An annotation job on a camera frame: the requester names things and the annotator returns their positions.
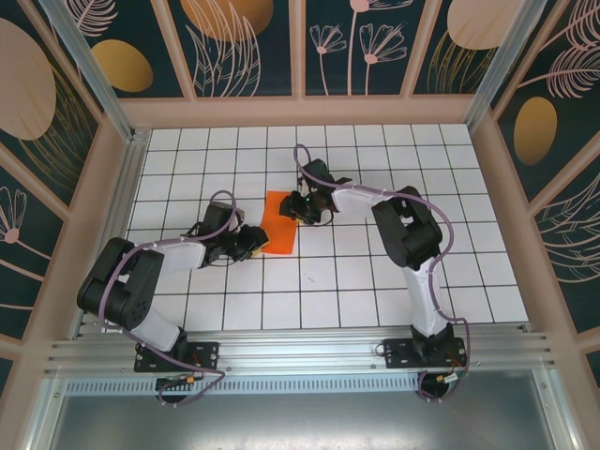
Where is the aluminium corner post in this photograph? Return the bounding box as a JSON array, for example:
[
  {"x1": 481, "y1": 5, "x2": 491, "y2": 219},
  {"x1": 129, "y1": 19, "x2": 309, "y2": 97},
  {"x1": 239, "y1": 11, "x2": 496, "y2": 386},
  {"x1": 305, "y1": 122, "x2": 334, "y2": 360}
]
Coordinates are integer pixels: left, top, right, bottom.
[
  {"x1": 463, "y1": 0, "x2": 549, "y2": 128},
  {"x1": 37, "y1": 0, "x2": 140, "y2": 142}
]

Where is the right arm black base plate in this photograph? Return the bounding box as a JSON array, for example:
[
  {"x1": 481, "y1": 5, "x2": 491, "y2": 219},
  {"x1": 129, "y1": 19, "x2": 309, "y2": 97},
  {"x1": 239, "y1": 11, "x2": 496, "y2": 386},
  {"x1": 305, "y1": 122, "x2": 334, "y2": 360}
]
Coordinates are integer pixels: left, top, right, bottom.
[{"x1": 382, "y1": 337, "x2": 469, "y2": 370}]

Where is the grey metal sheet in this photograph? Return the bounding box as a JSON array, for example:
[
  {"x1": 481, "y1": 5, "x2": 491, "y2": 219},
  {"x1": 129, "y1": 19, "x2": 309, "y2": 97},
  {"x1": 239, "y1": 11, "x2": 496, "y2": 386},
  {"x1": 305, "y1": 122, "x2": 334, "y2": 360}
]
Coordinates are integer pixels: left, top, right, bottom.
[{"x1": 44, "y1": 392, "x2": 562, "y2": 450}]

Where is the long aluminium mounting rail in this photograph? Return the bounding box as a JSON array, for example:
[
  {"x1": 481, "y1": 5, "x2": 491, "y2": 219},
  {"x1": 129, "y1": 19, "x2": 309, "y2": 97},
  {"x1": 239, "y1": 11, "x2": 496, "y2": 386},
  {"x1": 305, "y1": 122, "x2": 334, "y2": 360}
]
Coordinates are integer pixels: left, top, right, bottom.
[{"x1": 44, "y1": 327, "x2": 559, "y2": 377}]

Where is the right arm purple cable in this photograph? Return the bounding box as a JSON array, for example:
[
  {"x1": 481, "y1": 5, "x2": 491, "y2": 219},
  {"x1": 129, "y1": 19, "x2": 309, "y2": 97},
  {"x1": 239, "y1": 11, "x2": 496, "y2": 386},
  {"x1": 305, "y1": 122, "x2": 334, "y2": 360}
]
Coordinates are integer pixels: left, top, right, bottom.
[{"x1": 292, "y1": 142, "x2": 473, "y2": 405}]

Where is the slotted grey cable duct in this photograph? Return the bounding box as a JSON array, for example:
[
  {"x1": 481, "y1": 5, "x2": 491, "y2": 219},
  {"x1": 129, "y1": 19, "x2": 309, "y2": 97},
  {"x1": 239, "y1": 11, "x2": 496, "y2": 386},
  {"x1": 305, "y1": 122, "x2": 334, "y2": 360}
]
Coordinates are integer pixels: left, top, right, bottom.
[{"x1": 65, "y1": 372, "x2": 540, "y2": 396}]

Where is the orange square paper sheet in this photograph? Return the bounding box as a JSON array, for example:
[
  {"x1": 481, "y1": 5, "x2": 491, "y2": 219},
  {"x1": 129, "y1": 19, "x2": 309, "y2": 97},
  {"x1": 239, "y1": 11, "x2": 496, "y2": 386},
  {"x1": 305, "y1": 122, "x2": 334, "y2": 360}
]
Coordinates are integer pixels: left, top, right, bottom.
[{"x1": 260, "y1": 189, "x2": 300, "y2": 257}]

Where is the aluminium side rail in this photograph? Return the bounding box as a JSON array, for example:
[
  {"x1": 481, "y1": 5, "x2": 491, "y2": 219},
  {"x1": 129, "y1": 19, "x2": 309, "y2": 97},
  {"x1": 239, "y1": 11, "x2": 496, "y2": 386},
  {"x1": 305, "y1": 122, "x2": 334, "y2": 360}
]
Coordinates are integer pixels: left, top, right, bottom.
[{"x1": 69, "y1": 129, "x2": 152, "y2": 339}]

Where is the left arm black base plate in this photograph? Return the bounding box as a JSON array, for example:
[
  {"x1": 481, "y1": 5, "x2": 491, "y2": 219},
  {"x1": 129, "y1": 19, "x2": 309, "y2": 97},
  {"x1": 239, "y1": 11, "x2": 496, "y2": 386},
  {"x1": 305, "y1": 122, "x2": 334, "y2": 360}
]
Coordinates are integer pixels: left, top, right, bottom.
[{"x1": 134, "y1": 340, "x2": 221, "y2": 374}]

